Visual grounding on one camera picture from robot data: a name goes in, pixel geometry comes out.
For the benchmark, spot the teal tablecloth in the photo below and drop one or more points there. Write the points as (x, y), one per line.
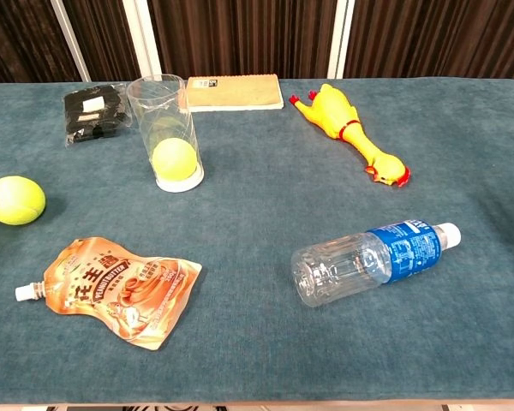
(257, 201)

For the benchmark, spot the yellow rubber chicken toy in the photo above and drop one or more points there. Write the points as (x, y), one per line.
(334, 109)

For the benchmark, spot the dark brown pleated curtain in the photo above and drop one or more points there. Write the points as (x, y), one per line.
(240, 38)

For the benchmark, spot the yellow tennis ball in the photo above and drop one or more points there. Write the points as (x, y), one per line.
(174, 158)
(15, 200)

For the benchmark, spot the clear plastic tube container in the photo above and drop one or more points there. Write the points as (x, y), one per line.
(180, 185)

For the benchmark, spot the orange peanut butter pouch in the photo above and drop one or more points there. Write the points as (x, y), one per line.
(111, 291)

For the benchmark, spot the black item in plastic bag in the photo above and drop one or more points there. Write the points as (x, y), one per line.
(95, 116)

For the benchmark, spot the white frame post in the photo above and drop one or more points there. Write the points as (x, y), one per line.
(141, 38)
(70, 40)
(340, 38)

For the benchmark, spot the clear bottle with blue label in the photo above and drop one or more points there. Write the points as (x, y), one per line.
(411, 252)

